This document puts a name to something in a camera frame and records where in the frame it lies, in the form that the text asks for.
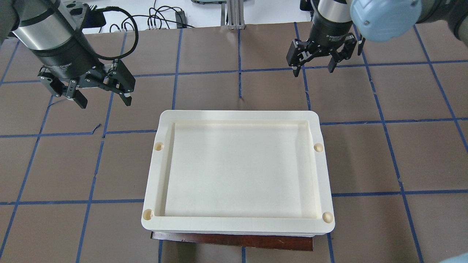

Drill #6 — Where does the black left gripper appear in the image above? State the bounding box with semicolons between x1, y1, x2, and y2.
37;35;136;109

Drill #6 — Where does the cream white plastic tray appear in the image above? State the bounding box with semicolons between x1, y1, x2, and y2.
141;110;336;237

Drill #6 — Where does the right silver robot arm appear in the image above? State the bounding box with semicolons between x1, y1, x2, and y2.
286;0;468;77

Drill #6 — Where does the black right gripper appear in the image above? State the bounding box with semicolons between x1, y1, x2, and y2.
286;15;358;77

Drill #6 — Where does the dark brown wooden cabinet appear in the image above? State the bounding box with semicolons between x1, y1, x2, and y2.
150;232;314;252

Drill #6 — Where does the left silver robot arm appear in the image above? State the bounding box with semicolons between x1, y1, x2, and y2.
1;0;139;109

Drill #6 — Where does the aluminium frame post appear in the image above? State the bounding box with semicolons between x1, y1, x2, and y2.
221;0;245;30

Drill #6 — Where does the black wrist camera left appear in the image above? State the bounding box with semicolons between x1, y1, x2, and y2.
61;0;106;29

